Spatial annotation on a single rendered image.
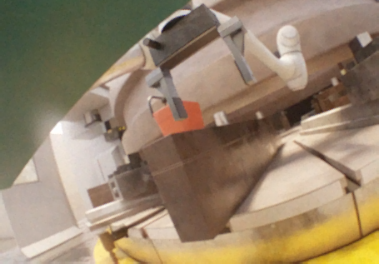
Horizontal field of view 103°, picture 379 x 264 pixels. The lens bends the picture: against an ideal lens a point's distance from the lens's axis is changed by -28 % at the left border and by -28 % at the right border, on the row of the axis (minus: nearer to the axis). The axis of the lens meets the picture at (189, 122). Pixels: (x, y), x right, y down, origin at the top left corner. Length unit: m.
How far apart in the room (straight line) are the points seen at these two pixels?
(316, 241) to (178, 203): 0.57
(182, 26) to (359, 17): 1.55
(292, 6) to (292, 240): 1.50
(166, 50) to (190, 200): 0.48
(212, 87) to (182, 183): 0.84
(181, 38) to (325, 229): 0.82
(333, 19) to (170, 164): 1.38
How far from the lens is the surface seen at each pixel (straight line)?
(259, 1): 1.71
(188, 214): 0.71
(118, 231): 1.32
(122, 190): 1.81
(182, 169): 0.67
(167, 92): 0.37
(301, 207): 0.82
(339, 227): 0.92
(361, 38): 1.44
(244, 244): 0.95
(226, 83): 1.35
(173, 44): 0.36
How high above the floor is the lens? 0.59
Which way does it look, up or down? 9 degrees up
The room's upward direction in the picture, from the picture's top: 22 degrees counter-clockwise
